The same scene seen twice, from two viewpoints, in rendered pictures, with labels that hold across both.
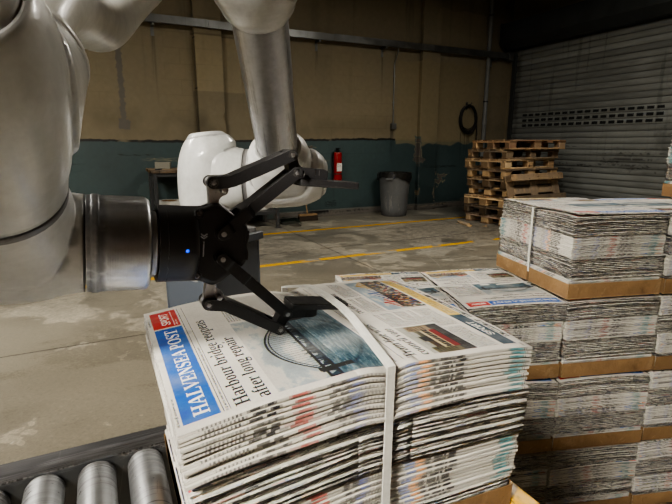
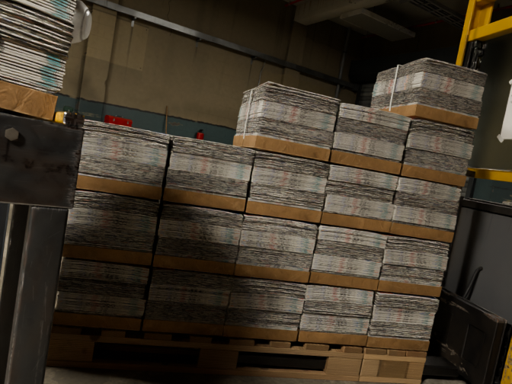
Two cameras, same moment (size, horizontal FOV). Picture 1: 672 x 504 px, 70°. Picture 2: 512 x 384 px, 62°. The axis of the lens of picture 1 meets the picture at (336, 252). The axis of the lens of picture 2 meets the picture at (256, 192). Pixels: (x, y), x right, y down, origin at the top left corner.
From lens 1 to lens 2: 73 cm
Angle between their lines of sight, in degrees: 10
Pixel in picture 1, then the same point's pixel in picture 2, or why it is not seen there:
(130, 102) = not seen: hidden behind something
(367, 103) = (233, 98)
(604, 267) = (286, 129)
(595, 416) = (272, 252)
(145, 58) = not seen: hidden behind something
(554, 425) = (238, 254)
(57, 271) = not seen: outside the picture
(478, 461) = (25, 62)
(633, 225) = (311, 102)
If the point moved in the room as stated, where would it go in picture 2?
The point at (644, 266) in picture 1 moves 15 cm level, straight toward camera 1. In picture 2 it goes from (318, 136) to (302, 130)
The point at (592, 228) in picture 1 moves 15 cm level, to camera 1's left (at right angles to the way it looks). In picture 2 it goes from (278, 96) to (236, 88)
